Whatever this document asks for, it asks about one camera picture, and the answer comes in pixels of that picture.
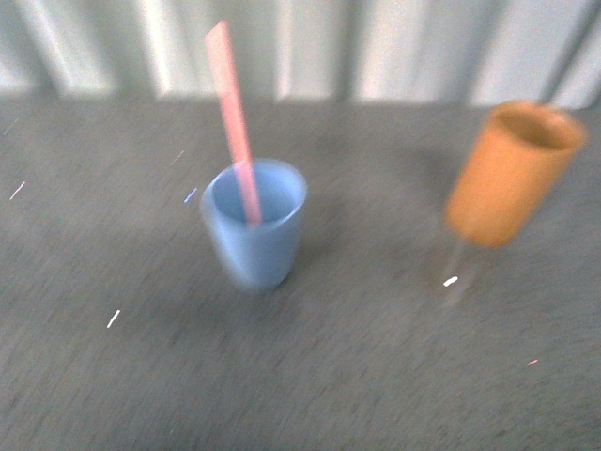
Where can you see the wooden cylindrical chopstick holder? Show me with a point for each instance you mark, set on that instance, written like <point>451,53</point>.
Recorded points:
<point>521,152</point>

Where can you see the white pleated curtain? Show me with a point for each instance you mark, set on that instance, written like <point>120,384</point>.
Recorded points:
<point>473,52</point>

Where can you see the blue plastic cup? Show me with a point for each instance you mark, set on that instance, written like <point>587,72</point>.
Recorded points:
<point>256,257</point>

